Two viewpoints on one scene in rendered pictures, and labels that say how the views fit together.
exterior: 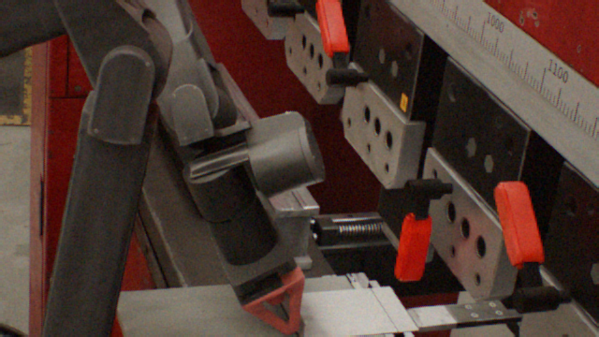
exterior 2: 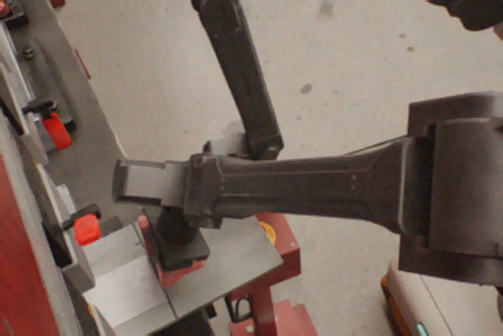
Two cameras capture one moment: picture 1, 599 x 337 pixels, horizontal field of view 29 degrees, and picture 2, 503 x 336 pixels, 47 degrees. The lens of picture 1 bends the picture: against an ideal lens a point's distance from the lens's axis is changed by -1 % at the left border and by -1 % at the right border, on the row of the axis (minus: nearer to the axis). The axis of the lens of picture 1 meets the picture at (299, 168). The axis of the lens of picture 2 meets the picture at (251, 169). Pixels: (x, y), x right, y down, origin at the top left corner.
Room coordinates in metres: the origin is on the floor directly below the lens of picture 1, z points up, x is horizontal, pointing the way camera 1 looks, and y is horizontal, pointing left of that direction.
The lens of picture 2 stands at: (1.41, 0.16, 1.77)
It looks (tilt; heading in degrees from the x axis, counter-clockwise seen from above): 54 degrees down; 181
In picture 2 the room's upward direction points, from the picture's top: 9 degrees counter-clockwise
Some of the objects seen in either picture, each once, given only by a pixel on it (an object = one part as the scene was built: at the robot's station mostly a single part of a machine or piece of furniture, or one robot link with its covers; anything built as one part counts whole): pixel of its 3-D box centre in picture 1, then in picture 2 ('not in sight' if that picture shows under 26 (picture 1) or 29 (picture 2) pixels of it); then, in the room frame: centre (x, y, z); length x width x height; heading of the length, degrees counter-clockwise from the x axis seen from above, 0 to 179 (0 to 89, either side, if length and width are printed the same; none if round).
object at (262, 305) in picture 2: not in sight; (259, 299); (0.81, 0.12, 0.39); 0.05 x 0.05 x 0.54; 15
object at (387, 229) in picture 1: (407, 213); not in sight; (1.04, -0.11, 1.13); 0.10 x 0.02 x 0.10; 21
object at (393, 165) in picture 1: (416, 85); (19, 224); (1.06, -0.10, 1.26); 0.15 x 0.09 x 0.17; 21
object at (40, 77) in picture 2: not in sight; (43, 84); (0.46, -0.28, 0.89); 0.30 x 0.05 x 0.03; 21
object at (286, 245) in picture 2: not in sight; (245, 228); (0.81, 0.12, 0.75); 0.20 x 0.16 x 0.18; 15
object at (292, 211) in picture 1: (242, 155); not in sight; (1.55, 0.09, 0.92); 0.50 x 0.06 x 0.10; 21
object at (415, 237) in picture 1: (422, 230); (48, 125); (0.87, -0.11, 1.20); 0.04 x 0.02 x 0.10; 111
